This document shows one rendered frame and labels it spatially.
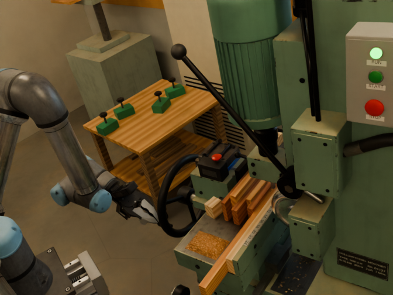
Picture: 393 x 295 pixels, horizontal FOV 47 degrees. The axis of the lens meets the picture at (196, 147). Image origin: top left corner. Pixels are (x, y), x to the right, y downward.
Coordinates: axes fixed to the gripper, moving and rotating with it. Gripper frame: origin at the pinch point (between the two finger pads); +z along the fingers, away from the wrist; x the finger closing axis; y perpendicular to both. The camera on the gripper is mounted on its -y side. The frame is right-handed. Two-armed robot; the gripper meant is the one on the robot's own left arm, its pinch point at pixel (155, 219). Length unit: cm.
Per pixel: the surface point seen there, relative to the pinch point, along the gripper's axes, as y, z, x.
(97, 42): 90, -142, -126
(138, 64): 94, -110, -136
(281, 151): -46, 23, -15
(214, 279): -34.5, 28.2, 19.9
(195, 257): -26.6, 20.8, 14.7
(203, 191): -19.5, 9.3, -7.6
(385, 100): -88, 34, 2
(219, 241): -29.3, 23.2, 8.3
